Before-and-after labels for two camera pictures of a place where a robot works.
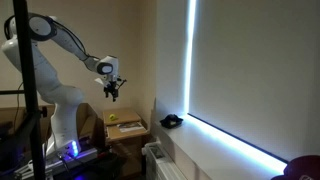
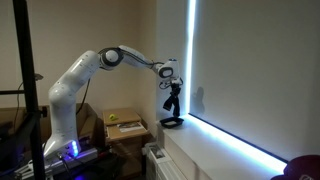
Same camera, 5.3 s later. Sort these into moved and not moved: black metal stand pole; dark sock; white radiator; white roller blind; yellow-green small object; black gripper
Moved: dark sock; black gripper
Not moved: white radiator; black metal stand pole; white roller blind; yellow-green small object
